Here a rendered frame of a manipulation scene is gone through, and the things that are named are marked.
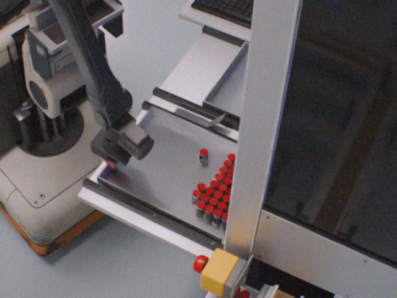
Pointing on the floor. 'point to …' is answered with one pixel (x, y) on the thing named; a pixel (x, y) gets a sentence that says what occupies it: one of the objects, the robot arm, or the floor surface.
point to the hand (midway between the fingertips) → (114, 165)
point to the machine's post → (260, 119)
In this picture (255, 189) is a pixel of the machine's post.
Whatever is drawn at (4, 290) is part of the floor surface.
